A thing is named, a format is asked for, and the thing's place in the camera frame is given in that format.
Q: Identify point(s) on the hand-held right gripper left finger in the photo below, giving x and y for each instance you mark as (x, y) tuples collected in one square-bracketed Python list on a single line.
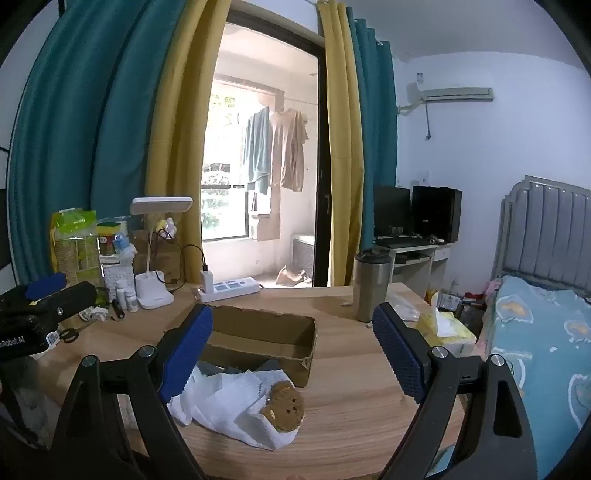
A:
[(187, 355)]

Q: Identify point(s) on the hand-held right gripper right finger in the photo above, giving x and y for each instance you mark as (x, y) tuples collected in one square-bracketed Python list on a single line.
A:
[(399, 355)]

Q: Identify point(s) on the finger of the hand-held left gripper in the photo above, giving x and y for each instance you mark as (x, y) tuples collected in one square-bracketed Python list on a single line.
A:
[(46, 285), (69, 299)]

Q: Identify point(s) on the white paper towel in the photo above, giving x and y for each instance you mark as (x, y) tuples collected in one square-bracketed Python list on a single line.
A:
[(221, 406)]

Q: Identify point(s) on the cardboard box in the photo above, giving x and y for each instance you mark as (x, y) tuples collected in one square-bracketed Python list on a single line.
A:
[(277, 341)]

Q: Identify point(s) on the brown plush bear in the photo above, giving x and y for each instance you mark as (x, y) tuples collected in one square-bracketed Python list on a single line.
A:
[(282, 407)]

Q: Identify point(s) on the black scissors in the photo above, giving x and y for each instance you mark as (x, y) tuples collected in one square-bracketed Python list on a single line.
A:
[(71, 333)]

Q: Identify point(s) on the green snack packet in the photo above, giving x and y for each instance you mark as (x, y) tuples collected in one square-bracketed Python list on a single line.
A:
[(76, 249)]

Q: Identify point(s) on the clear plastic bag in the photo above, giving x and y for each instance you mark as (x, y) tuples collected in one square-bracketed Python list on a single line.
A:
[(406, 307)]

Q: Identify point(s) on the black flashlight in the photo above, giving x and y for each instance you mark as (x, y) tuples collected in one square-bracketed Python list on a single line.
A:
[(117, 309)]

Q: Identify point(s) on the tall white pill bottle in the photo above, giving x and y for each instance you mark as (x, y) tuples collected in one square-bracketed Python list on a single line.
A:
[(121, 294)]

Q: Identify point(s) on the yellow tissue pack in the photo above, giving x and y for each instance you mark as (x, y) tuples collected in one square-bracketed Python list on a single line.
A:
[(445, 330)]

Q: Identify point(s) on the white perforated basket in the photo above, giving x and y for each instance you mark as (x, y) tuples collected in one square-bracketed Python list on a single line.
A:
[(115, 272)]

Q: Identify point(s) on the short white pill bottle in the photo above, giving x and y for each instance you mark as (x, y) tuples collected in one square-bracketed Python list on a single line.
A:
[(131, 301)]

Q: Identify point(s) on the yellow-lid jar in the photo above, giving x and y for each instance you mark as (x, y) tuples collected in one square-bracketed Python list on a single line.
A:
[(111, 240)]

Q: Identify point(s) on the white desk lamp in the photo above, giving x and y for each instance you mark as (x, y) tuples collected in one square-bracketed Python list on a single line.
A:
[(154, 288)]

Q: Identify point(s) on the steel travel tumbler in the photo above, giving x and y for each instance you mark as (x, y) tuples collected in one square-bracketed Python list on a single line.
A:
[(371, 286)]

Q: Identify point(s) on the blue wrapped pack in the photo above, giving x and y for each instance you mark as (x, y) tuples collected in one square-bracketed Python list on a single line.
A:
[(123, 247)]

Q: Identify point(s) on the white plug-in charger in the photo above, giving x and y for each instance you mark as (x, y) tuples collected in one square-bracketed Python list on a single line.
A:
[(207, 280)]

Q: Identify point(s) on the white power strip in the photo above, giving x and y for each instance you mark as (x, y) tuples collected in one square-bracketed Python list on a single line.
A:
[(233, 287)]

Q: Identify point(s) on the white computer desk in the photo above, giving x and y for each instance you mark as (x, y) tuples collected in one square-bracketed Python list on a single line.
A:
[(415, 263)]

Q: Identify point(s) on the brown cardboard carton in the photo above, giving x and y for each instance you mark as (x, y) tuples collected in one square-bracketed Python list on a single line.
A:
[(164, 258)]

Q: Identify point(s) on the black keyboard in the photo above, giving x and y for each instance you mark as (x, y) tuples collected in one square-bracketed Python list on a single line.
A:
[(401, 241)]

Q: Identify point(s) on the outdoor air conditioner unit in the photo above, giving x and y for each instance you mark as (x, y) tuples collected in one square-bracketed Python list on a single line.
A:
[(302, 258)]

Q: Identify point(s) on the black computer monitor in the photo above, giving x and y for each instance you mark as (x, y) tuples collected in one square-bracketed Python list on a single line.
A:
[(391, 210)]

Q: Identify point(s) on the teal curtain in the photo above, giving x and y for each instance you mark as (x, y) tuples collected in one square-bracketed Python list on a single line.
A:
[(92, 120), (378, 124)]

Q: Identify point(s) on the grey padded headboard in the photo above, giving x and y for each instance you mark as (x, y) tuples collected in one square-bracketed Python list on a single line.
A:
[(549, 230)]

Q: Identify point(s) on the yellow curtain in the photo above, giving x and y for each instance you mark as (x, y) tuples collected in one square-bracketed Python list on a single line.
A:
[(180, 138), (341, 152)]

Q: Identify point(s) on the hanging blue shirt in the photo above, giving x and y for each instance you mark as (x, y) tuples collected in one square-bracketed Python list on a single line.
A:
[(256, 147)]

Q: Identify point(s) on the hanging beige shirt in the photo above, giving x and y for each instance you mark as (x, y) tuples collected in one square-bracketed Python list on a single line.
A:
[(288, 147)]

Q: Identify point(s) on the white air conditioner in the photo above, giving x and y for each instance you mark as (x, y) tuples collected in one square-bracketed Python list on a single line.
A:
[(450, 93)]

